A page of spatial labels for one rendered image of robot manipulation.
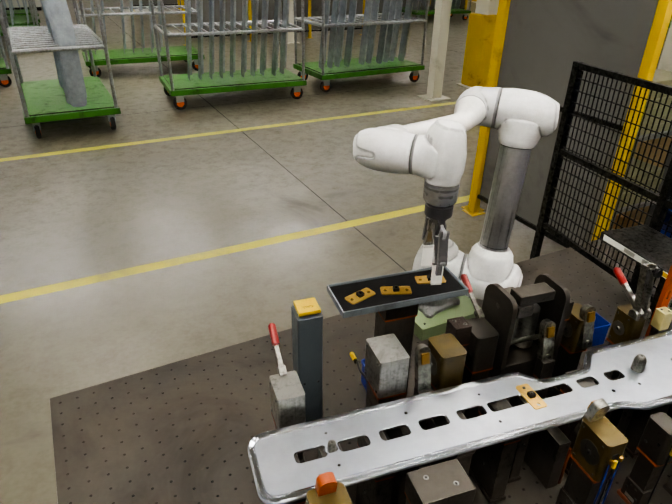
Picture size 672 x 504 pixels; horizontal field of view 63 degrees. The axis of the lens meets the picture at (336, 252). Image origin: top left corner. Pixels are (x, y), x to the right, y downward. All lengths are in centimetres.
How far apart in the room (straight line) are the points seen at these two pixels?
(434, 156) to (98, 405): 129
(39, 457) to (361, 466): 187
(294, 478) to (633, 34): 314
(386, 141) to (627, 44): 254
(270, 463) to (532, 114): 129
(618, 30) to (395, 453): 302
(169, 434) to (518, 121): 145
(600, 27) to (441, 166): 261
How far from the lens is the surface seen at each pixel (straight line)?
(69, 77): 714
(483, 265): 202
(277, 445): 131
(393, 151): 139
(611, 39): 383
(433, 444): 134
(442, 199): 142
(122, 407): 192
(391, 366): 137
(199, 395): 189
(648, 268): 176
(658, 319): 188
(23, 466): 287
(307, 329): 145
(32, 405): 314
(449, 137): 136
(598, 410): 140
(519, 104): 188
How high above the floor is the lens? 199
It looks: 30 degrees down
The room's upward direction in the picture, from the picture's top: 1 degrees clockwise
